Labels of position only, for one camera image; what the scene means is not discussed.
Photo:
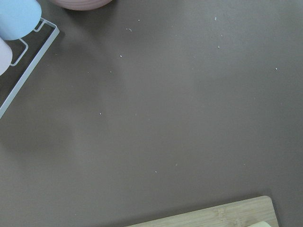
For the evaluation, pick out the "white wire cup rack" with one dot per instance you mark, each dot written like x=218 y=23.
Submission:
x=26 y=54

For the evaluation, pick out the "pink cup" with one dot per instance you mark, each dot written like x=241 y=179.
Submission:
x=5 y=56

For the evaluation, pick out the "wooden cutting board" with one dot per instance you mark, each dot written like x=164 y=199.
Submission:
x=255 y=212

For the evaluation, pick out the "light blue cup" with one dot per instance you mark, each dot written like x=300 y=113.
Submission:
x=18 y=18

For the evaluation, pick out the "pink bowl with ice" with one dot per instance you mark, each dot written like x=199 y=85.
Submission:
x=80 y=5

